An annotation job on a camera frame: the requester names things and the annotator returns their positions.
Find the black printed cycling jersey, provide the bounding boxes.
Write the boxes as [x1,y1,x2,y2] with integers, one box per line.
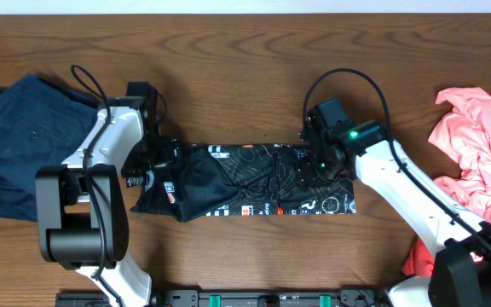
[127,144,356,222]

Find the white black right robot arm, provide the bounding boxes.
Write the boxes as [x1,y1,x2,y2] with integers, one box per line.
[298,99,491,306]

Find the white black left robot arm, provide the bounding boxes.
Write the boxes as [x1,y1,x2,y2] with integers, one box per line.
[35,82,180,306]

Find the folded navy blue trousers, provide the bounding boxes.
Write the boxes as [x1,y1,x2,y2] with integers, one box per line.
[0,74,97,222]

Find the red garment under pink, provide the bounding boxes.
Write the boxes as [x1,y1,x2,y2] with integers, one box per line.
[401,238,435,277]

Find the pink crumpled garment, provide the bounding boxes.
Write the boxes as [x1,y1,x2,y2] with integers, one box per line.
[428,87,491,222]

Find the black mounting rail with clamps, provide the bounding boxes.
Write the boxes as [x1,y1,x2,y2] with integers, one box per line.
[55,287,396,307]

